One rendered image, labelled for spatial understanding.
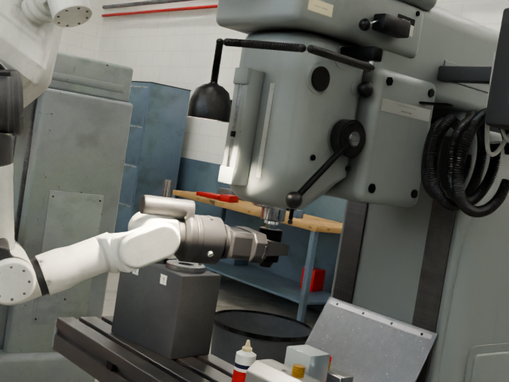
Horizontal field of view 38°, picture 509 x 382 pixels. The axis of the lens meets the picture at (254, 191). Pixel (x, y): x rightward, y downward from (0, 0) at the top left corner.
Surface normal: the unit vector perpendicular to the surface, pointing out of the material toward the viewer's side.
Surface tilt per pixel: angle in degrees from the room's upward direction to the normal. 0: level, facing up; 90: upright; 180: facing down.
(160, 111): 90
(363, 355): 63
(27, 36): 57
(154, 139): 90
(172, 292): 90
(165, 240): 93
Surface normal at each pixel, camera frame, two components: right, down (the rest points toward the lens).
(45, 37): 0.79, -0.40
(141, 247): 0.40, 0.16
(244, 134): 0.63, 0.14
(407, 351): -0.61, -0.52
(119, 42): -0.76, -0.08
